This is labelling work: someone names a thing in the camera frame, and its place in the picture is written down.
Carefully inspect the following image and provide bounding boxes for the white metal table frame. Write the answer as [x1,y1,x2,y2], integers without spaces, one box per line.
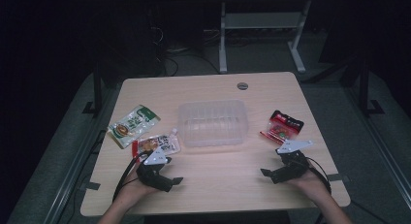
[218,0,313,75]

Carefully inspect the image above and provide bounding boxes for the person's right hand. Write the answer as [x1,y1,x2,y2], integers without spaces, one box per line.
[286,167,332,203]

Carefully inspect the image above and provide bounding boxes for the black metal stand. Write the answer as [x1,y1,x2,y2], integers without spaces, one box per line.
[81,63,105,118]
[355,58,386,117]

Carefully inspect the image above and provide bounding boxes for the grey tape strip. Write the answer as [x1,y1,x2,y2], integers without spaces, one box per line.
[327,173,351,183]
[79,181,102,192]

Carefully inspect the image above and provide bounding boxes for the right hand-held gripper cable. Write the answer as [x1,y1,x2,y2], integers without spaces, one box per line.
[304,156,332,195]

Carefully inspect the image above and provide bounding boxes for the clear plastic container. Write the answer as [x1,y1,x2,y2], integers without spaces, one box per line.
[177,99,250,148]

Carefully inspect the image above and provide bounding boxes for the green snack packet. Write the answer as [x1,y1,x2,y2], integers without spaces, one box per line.
[107,104,162,150]

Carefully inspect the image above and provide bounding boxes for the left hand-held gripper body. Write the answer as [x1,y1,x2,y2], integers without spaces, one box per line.
[135,148,174,193]

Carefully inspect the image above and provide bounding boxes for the red snack packet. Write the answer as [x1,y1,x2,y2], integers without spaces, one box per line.
[259,110,305,145]

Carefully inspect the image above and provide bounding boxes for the black cable beside table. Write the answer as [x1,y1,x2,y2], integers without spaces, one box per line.
[64,129,109,224]
[350,199,392,224]

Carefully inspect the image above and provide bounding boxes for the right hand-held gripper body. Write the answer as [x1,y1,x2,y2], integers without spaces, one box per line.
[270,140,314,185]

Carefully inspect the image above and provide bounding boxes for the white spouted snack packet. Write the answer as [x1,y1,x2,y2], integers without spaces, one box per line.
[131,127,182,161]

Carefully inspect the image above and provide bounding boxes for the hand-held gripper cable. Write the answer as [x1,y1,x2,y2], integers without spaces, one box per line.
[304,156,332,195]
[111,150,153,203]

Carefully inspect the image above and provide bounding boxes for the person's left hand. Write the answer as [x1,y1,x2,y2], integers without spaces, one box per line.
[112,165,160,204]

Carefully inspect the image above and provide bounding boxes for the black floor cables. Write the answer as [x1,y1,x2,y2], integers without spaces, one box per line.
[148,25,221,78]

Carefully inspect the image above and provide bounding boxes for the left hand-held gripper cable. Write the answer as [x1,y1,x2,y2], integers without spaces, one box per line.
[111,150,153,203]

